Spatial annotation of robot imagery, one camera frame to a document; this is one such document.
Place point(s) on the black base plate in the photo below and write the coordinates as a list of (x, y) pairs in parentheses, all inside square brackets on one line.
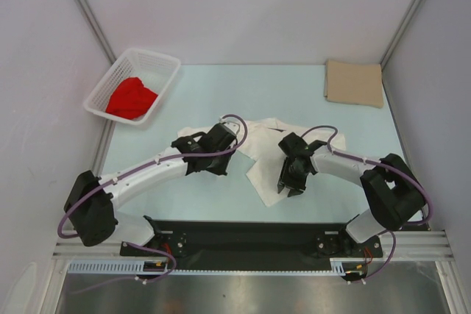
[(249, 246)]

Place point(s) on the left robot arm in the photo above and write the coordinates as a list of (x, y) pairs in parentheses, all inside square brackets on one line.
[(93, 205)]

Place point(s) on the white t shirt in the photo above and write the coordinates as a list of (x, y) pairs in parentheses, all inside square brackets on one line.
[(261, 146)]

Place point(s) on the white slotted cable duct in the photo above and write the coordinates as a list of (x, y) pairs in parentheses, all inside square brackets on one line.
[(142, 267)]

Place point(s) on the white plastic basket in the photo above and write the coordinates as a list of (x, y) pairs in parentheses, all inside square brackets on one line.
[(157, 72)]

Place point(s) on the right aluminium frame post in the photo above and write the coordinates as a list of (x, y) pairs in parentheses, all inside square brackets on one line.
[(407, 18)]

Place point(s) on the aluminium frame post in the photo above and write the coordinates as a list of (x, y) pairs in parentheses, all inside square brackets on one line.
[(407, 18), (96, 29)]

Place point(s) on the folded tan t shirt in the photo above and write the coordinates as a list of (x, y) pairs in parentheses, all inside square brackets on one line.
[(348, 83)]

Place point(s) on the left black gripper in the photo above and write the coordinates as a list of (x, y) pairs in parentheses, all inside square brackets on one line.
[(220, 170)]

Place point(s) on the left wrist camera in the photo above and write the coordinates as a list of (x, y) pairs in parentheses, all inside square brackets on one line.
[(234, 126)]

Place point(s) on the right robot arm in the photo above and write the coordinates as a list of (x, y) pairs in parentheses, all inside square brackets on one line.
[(392, 191)]

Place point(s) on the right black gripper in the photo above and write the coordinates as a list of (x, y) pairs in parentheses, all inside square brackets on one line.
[(296, 187)]

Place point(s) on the red t shirt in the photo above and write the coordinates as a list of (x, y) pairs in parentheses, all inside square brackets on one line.
[(131, 99)]

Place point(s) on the aluminium front rail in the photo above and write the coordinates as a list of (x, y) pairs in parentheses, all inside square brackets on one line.
[(406, 246)]

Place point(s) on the left aluminium frame post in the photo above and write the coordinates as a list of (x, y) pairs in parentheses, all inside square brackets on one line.
[(96, 29)]

